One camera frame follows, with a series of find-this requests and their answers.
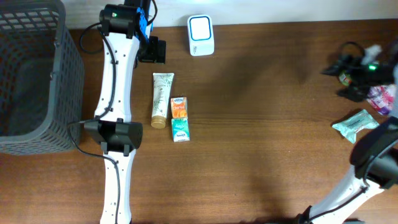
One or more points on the green lid glass jar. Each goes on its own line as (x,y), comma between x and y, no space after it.
(345,78)

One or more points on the purple red pad package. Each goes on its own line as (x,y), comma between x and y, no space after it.
(381,98)

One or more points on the small teal tissue pack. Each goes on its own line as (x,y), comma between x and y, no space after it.
(180,130)

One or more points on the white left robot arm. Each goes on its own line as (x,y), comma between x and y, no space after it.
(125,31)

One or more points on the white barcode scanner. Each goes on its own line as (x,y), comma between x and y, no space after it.
(200,35)

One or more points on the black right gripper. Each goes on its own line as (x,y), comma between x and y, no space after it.
(354,79)

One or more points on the dark grey plastic basket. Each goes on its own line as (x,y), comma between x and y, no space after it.
(42,79)

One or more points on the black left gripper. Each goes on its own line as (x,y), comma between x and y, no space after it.
(158,51)

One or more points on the teal wet wipes pack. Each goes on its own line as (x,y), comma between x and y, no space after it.
(350,127)

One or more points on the cream lotion tube gold cap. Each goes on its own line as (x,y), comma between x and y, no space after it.
(162,88)

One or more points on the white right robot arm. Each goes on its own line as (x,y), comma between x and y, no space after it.
(373,161)

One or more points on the orange Kleenex tissue pack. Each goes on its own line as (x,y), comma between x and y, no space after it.
(179,107)

